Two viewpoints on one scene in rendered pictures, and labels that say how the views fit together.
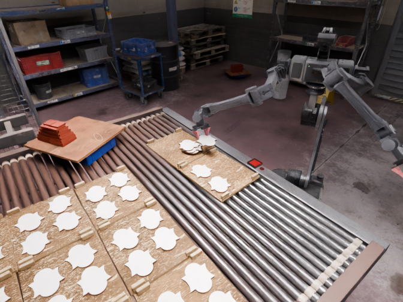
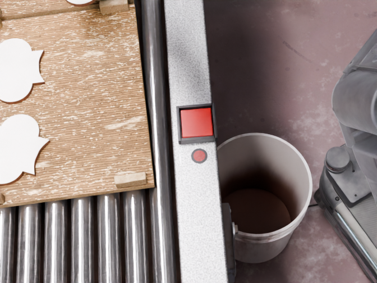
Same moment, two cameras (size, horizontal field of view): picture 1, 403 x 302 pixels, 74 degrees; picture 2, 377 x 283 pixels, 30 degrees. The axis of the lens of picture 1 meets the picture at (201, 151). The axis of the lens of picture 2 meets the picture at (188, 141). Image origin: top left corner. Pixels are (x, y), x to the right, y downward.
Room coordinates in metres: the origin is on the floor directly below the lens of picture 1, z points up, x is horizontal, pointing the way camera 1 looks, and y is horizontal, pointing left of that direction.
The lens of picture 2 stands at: (1.03, -0.74, 2.15)
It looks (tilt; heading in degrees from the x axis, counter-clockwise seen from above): 66 degrees down; 40
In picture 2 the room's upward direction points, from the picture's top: 7 degrees counter-clockwise
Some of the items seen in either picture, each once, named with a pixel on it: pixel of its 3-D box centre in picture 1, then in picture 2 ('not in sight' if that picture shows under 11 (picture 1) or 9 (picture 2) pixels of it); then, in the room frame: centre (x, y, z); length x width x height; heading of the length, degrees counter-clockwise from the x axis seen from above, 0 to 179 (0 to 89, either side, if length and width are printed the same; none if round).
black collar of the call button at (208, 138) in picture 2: (254, 163); (196, 123); (1.50, -0.37, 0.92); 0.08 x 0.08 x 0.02; 37
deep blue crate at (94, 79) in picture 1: (93, 74); not in sight; (5.48, 2.20, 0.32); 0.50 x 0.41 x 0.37; 130
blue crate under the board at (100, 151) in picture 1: (86, 145); not in sight; (1.70, 0.86, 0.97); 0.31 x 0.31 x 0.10; 66
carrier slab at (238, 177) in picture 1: (218, 173); (56, 101); (1.39, -0.11, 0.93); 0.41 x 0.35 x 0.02; 40
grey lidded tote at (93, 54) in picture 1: (92, 52); not in sight; (5.50, 2.12, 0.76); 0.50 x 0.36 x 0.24; 140
